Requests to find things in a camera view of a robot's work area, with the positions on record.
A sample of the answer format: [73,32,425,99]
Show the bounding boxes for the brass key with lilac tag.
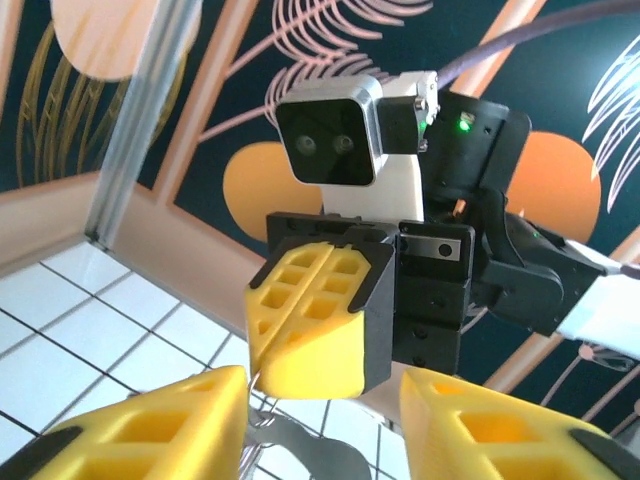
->
[259,417,374,480]

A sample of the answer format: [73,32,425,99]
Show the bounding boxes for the panel orange oval pink feathers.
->
[149,0,640,436]

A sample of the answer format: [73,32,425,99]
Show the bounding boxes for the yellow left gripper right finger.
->
[401,368,640,480]

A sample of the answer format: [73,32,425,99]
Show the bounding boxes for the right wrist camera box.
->
[274,69,441,224]

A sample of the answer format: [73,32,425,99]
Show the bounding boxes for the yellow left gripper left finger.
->
[0,364,250,480]

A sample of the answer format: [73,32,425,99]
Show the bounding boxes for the panel pale circle gold lines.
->
[0,0,166,194]

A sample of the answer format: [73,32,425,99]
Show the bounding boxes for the aluminium corner post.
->
[84,0,204,249]

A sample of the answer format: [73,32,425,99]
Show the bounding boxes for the silver keyring with chain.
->
[239,368,286,480]

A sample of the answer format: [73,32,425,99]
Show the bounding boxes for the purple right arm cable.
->
[435,0,640,281]

